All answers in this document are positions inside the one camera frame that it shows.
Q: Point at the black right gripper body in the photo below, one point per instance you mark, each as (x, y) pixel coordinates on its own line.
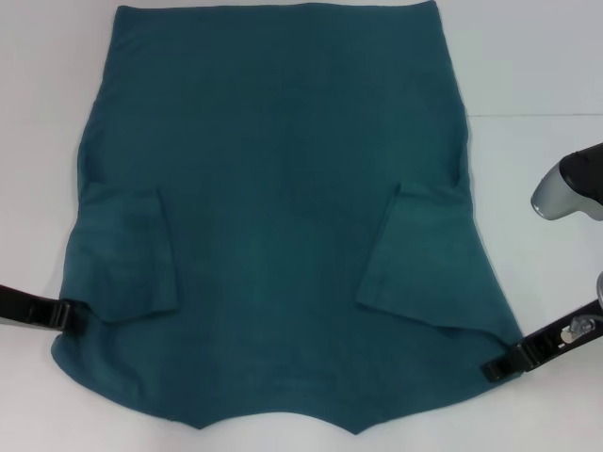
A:
(551, 346)

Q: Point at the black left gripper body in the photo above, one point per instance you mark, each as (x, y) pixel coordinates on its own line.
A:
(28, 306)

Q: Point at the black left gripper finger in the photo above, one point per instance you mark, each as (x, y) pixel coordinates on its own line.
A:
(73, 316)

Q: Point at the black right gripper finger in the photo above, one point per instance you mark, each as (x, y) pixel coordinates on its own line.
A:
(501, 368)

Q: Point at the teal blue t-shirt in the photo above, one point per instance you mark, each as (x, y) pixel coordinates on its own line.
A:
(282, 188)

